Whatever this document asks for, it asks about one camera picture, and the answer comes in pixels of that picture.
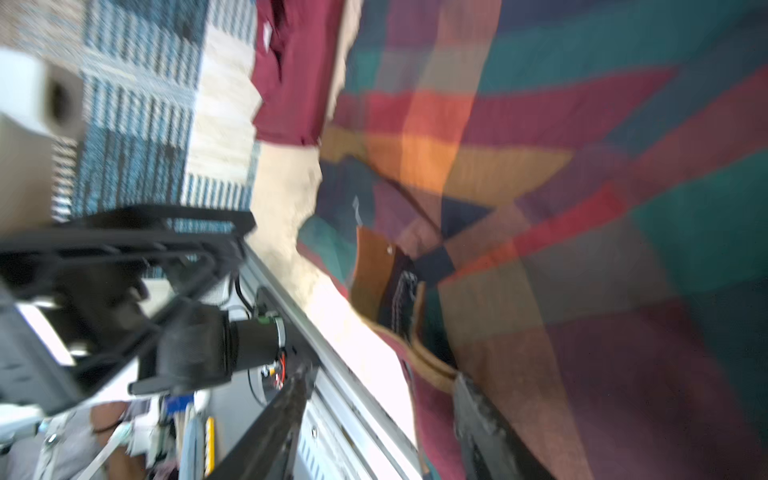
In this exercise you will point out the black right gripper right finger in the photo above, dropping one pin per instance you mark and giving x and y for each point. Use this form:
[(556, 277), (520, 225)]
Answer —
[(490, 448)]

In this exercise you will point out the multicolour plaid long sleeve shirt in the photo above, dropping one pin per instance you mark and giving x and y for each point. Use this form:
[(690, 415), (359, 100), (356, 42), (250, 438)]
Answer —
[(565, 201)]

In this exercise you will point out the folded maroon shirt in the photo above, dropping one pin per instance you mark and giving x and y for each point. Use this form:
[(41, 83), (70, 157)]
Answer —
[(295, 51)]

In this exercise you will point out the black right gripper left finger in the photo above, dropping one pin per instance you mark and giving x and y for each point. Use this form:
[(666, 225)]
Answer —
[(268, 448)]

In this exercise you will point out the aluminium front rail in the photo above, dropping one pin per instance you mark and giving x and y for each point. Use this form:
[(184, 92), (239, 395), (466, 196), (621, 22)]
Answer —
[(345, 433)]

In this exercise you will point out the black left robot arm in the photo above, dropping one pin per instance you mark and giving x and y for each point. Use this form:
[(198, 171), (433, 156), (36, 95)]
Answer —
[(83, 299)]

